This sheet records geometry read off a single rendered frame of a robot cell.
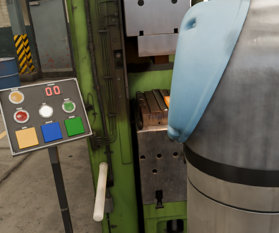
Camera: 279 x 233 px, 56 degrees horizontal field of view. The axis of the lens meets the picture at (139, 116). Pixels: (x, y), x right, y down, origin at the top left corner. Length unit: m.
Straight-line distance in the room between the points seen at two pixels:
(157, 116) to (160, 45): 0.35
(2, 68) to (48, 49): 2.66
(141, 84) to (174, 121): 1.61
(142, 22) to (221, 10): 1.08
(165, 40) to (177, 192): 0.81
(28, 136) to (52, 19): 6.80
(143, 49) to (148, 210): 0.88
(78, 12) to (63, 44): 6.40
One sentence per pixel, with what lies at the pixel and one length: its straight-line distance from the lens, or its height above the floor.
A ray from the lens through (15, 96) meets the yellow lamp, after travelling 1.23.
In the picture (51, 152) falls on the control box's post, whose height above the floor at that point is 0.86.
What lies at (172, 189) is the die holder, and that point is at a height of 0.55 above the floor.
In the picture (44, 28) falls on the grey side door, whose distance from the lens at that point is 7.98.
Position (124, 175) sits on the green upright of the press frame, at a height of 0.54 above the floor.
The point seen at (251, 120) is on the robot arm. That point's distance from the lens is 0.19.
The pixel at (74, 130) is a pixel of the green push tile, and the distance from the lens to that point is 1.20.
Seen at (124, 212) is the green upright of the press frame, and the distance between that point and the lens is 1.84.
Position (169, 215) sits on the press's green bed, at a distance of 1.62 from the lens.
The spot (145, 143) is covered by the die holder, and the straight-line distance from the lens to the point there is 1.35.
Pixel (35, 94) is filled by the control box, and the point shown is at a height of 1.16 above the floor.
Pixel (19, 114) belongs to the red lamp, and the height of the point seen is 1.10.
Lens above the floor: 1.44
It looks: 20 degrees down
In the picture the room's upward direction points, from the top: 4 degrees counter-clockwise
